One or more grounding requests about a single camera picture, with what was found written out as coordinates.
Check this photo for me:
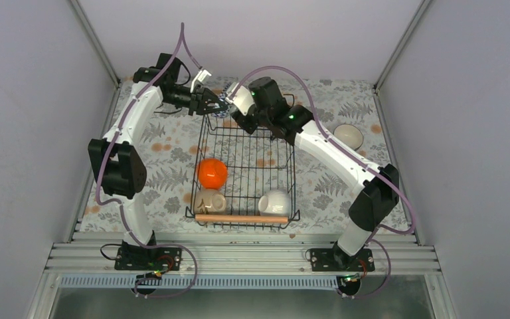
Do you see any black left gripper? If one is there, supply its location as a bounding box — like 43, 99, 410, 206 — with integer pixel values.
163, 84, 228, 116

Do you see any teal and white bowl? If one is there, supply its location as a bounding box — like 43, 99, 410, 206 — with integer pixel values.
333, 124, 364, 150

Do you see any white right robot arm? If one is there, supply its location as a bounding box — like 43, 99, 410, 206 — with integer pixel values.
223, 76, 400, 270

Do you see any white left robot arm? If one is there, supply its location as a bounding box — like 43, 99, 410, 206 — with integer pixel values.
88, 53, 228, 269

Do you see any floral patterned table mat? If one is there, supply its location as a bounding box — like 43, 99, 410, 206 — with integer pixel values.
78, 75, 410, 235

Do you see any orange bowl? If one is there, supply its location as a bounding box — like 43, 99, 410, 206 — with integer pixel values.
197, 158, 228, 189

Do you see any beige bowl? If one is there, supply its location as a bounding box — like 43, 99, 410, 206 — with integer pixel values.
193, 189, 227, 215

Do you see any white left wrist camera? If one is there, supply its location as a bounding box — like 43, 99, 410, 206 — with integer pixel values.
190, 68, 212, 93

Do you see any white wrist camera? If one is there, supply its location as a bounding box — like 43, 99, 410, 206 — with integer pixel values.
225, 82, 254, 116
190, 68, 212, 93

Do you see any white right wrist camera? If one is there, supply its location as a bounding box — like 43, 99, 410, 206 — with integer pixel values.
225, 82, 254, 116

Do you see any black wire dish rack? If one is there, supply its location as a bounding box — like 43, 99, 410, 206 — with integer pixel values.
185, 114, 301, 229

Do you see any aluminium frame post left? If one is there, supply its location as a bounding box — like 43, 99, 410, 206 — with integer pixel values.
68, 0, 120, 87

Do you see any aluminium frame post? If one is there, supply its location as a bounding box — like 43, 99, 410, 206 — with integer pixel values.
68, 0, 120, 87
373, 0, 432, 94

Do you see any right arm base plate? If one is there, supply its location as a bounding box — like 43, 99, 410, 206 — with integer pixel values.
305, 248, 375, 272

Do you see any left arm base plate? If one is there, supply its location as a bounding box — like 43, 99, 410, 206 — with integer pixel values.
114, 246, 182, 272

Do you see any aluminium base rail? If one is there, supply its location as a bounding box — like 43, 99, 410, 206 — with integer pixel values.
28, 231, 456, 318

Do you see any aluminium frame post right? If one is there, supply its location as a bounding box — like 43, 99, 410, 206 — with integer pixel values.
373, 0, 432, 94

